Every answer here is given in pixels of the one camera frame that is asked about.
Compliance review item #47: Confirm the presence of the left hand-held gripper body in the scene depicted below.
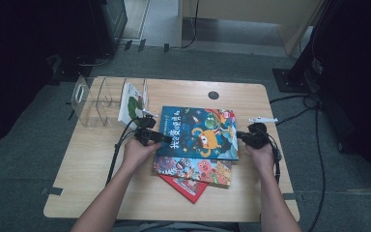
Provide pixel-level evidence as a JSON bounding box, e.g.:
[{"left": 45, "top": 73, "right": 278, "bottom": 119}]
[{"left": 133, "top": 109, "right": 158, "bottom": 147}]

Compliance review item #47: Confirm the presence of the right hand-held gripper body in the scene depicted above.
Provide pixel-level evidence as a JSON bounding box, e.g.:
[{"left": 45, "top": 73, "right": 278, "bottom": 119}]
[{"left": 247, "top": 116, "right": 279, "bottom": 150}]

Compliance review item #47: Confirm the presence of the white caterpillar picture book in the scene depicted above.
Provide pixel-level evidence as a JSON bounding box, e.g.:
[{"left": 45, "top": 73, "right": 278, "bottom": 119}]
[{"left": 117, "top": 82, "right": 146, "bottom": 131}]

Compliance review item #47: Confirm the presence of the dark blue monster picture book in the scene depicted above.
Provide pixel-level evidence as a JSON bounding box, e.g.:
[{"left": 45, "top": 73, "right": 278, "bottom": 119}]
[{"left": 157, "top": 105, "right": 241, "bottom": 161}]

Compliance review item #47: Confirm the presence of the light blue animals picture book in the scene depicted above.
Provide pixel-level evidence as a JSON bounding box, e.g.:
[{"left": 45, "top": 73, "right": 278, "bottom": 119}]
[{"left": 152, "top": 156, "right": 233, "bottom": 189}]

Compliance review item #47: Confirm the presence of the clear acrylic book rack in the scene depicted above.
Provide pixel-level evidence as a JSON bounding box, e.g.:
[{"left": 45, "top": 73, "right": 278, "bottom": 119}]
[{"left": 71, "top": 75, "right": 150, "bottom": 130}]

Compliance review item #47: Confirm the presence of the red picture book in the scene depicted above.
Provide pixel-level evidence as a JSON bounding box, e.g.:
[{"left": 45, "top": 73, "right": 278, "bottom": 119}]
[{"left": 157, "top": 173, "right": 210, "bottom": 205}]

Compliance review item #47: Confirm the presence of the person's right hand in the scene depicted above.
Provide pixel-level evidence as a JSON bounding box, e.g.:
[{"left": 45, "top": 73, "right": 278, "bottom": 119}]
[{"left": 244, "top": 143, "right": 275, "bottom": 177}]

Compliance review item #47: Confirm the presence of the person's left hand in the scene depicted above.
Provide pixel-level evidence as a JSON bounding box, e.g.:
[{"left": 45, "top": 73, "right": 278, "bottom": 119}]
[{"left": 122, "top": 137, "right": 162, "bottom": 177}]

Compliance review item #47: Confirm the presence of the black stand base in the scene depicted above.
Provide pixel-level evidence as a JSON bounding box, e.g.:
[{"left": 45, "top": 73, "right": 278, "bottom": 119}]
[{"left": 271, "top": 67, "right": 321, "bottom": 95}]

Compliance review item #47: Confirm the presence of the person's grey clothing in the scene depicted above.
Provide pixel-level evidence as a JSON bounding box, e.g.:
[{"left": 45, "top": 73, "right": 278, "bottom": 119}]
[{"left": 110, "top": 219, "right": 242, "bottom": 232}]

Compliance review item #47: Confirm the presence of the dark curtain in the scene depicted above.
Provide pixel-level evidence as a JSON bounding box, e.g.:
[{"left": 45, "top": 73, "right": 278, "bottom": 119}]
[
  {"left": 0, "top": 0, "right": 108, "bottom": 153},
  {"left": 311, "top": 0, "right": 371, "bottom": 195}
]

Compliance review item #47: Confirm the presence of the black cabinet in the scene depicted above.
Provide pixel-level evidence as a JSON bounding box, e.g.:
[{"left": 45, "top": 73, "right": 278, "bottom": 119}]
[{"left": 89, "top": 0, "right": 128, "bottom": 58}]

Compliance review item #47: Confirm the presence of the beige wooden furniture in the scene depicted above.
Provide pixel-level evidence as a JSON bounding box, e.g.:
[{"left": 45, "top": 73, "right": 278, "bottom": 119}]
[{"left": 177, "top": 0, "right": 324, "bottom": 56}]

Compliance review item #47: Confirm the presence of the right hand-held gripper cable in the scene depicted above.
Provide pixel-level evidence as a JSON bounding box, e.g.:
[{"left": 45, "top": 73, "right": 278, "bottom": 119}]
[{"left": 263, "top": 128, "right": 283, "bottom": 186}]

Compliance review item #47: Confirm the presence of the hand-held gripper cable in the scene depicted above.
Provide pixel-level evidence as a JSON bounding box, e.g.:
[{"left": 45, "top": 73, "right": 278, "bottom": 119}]
[
  {"left": 104, "top": 116, "right": 143, "bottom": 187},
  {"left": 263, "top": 128, "right": 283, "bottom": 186}
]

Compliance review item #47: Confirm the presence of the left hand-held gripper cable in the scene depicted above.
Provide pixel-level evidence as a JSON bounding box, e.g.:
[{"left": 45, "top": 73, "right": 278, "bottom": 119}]
[{"left": 104, "top": 116, "right": 143, "bottom": 187}]

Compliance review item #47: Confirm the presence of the long black floor cable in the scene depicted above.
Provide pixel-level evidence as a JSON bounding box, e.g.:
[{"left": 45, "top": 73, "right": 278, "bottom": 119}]
[{"left": 306, "top": 105, "right": 327, "bottom": 232}]

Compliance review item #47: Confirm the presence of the black hanging cable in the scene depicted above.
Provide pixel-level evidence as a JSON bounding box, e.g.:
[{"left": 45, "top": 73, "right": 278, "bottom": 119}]
[{"left": 169, "top": 0, "right": 201, "bottom": 50}]

